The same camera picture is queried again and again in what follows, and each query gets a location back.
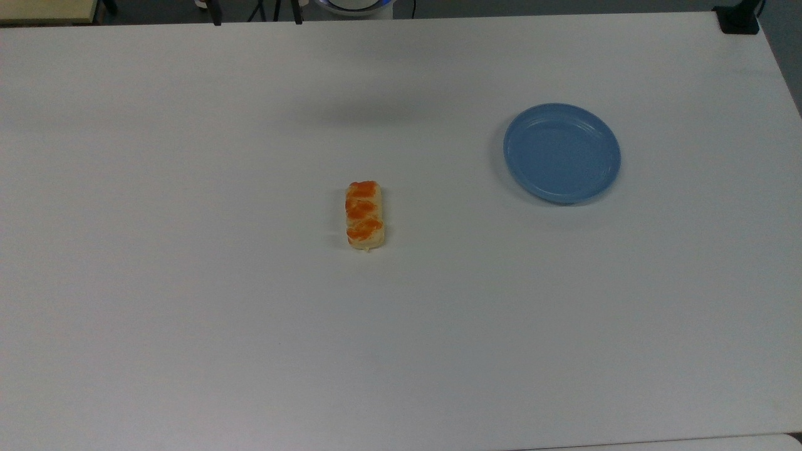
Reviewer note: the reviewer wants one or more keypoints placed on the blue round plate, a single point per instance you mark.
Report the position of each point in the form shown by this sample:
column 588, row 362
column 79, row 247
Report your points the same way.
column 562, row 153

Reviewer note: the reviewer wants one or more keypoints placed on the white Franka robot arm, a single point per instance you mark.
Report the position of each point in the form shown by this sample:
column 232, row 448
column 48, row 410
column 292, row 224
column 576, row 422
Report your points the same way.
column 354, row 5

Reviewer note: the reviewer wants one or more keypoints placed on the black table clamp mount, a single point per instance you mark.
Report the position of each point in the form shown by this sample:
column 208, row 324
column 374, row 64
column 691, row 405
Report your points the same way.
column 738, row 19

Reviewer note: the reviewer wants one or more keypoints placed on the orange glazed bread loaf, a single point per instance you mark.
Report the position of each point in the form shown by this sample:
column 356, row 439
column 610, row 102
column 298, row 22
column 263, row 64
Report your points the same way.
column 365, row 216

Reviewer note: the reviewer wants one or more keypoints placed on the beige wooden table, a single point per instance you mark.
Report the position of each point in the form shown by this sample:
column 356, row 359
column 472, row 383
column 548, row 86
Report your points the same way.
column 44, row 10

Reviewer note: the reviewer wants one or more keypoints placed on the black tripod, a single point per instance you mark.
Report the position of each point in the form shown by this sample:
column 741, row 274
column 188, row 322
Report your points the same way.
column 215, row 15

